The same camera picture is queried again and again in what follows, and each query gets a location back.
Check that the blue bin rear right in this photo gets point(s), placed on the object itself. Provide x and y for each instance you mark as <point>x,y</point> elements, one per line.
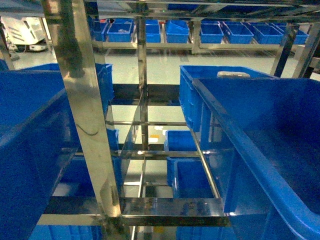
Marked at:
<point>188,96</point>

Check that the blue bin lower centre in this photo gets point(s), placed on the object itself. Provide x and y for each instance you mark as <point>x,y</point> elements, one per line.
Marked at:
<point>187,178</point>

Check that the blue bin rear left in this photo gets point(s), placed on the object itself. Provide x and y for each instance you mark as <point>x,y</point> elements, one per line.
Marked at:
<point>104,76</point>

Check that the large blue bin upper right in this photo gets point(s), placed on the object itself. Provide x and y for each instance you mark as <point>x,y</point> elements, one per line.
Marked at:
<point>270,182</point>

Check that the large blue bin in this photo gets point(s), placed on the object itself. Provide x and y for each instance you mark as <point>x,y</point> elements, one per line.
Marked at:
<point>270,182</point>
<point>38,139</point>

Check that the large blue bin upper left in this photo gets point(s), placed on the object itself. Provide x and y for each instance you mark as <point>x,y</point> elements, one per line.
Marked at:
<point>38,139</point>

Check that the stainless steel rack frame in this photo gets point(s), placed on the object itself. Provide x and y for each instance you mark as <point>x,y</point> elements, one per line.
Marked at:
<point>88,193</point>

